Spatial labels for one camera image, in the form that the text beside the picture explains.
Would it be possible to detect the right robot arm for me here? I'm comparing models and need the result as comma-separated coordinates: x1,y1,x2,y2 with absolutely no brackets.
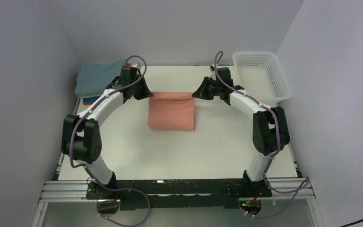
192,66,290,196

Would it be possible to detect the pink t shirt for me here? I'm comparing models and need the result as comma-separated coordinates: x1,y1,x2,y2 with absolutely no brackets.
147,92,195,131

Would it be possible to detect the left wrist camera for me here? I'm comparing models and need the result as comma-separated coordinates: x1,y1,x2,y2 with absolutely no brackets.
125,62,141,70

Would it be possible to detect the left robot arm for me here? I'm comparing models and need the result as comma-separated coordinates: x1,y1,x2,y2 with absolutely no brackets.
61,65,153,199

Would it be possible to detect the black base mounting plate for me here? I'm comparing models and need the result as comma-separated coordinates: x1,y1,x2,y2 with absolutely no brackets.
86,178,272,210

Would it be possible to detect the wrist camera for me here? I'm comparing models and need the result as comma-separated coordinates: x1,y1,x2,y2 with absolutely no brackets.
210,64,216,80
125,62,141,70

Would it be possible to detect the blue folded t shirt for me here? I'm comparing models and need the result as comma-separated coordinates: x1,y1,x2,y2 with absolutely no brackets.
83,97,99,103

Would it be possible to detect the white plastic basket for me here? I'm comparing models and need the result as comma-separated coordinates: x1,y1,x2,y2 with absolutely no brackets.
233,51,292,105

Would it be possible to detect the teal folded t shirt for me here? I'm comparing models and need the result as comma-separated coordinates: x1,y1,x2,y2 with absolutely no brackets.
75,59,126,97

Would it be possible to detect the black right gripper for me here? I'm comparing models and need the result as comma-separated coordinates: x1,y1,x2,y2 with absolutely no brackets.
193,77,222,101

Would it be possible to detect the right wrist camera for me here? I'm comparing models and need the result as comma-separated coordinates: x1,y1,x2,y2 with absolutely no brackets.
210,64,216,80

